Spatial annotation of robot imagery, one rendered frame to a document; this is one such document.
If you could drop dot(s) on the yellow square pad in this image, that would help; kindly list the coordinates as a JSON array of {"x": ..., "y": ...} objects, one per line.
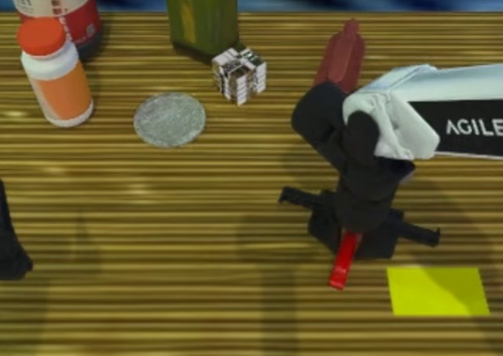
[{"x": 438, "y": 291}]

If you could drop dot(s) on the dark red plastic bottle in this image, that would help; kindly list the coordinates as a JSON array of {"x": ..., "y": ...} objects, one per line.
[{"x": 344, "y": 57}]

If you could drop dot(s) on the mirrored silver cube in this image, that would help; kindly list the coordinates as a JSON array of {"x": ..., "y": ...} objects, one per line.
[{"x": 239, "y": 75}]

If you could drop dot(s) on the round silver disc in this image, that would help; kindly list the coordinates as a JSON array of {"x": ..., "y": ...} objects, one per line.
[{"x": 169, "y": 120}]

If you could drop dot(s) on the green rectangular bottle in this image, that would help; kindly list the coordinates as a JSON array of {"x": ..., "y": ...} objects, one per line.
[{"x": 202, "y": 14}]

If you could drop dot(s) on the white orange-capped pill bottle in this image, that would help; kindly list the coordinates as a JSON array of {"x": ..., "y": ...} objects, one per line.
[{"x": 59, "y": 85}]

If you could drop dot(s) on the red and white canister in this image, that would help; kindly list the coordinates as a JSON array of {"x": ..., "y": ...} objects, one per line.
[{"x": 74, "y": 6}]

